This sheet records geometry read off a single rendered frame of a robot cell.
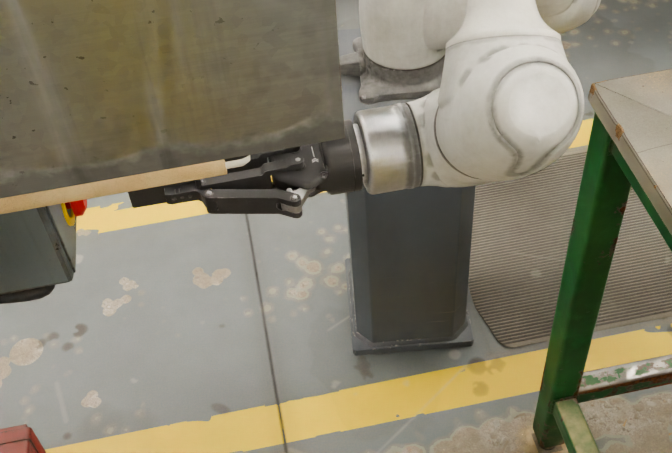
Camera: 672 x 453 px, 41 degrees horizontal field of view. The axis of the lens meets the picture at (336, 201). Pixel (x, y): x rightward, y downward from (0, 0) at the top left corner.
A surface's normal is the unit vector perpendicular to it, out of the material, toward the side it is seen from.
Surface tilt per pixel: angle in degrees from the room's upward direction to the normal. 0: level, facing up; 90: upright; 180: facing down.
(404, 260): 90
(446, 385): 0
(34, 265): 90
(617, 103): 0
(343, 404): 0
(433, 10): 86
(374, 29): 90
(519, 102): 53
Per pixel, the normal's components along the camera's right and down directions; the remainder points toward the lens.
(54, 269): 0.19, 0.70
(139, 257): -0.06, -0.69
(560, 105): 0.03, 0.11
